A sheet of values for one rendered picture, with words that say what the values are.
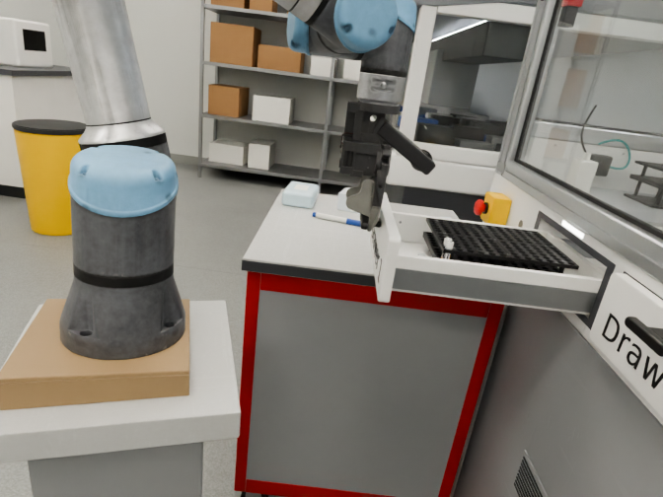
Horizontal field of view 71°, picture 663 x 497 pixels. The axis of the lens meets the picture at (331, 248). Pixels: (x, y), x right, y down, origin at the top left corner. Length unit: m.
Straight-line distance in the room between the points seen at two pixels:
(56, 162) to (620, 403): 2.94
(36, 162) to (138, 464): 2.64
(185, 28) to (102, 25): 4.62
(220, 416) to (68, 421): 0.16
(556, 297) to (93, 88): 0.73
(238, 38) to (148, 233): 4.17
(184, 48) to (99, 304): 4.79
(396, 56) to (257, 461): 1.01
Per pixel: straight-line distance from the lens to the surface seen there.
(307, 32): 0.71
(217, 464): 1.58
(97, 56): 0.70
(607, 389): 0.80
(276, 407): 1.19
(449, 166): 1.66
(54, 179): 3.18
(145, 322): 0.60
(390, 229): 0.72
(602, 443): 0.82
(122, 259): 0.58
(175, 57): 5.34
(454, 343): 1.09
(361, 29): 0.58
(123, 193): 0.56
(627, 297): 0.74
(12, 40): 4.19
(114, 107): 0.70
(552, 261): 0.84
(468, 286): 0.76
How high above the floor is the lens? 1.15
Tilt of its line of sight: 21 degrees down
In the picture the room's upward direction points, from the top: 7 degrees clockwise
